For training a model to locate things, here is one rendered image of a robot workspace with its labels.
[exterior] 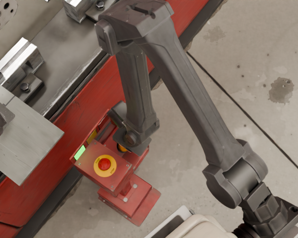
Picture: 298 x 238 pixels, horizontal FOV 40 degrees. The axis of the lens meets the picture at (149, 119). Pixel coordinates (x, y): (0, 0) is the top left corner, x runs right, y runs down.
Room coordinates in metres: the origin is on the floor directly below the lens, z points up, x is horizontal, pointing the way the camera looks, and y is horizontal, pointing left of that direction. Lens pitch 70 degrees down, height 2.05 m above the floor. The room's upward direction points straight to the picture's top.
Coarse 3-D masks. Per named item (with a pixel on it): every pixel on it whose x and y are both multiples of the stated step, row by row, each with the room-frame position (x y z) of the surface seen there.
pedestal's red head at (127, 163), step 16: (96, 128) 0.41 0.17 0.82; (112, 128) 0.45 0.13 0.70; (80, 144) 0.35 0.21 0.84; (96, 144) 0.37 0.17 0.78; (112, 144) 0.38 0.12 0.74; (80, 160) 0.32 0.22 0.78; (128, 160) 0.33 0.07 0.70; (96, 176) 0.26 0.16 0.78; (112, 176) 0.26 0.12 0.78; (128, 176) 0.28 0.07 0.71; (112, 192) 0.22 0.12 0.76
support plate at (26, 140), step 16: (0, 96) 0.44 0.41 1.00; (16, 112) 0.40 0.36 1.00; (32, 112) 0.40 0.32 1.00; (16, 128) 0.35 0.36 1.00; (32, 128) 0.35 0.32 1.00; (48, 128) 0.35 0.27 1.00; (0, 144) 0.30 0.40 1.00; (16, 144) 0.30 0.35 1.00; (32, 144) 0.30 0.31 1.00; (48, 144) 0.30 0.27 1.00; (0, 160) 0.26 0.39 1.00; (16, 160) 0.26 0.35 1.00; (32, 160) 0.26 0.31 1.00; (16, 176) 0.22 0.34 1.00
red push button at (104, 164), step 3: (102, 159) 0.31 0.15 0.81; (105, 159) 0.31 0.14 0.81; (99, 162) 0.30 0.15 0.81; (102, 162) 0.30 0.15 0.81; (105, 162) 0.30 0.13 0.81; (108, 162) 0.30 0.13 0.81; (99, 165) 0.29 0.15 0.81; (102, 165) 0.29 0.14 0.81; (105, 165) 0.29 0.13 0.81; (108, 165) 0.29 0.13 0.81; (99, 168) 0.28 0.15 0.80; (102, 168) 0.28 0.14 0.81; (105, 168) 0.28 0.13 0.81; (108, 168) 0.28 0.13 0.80
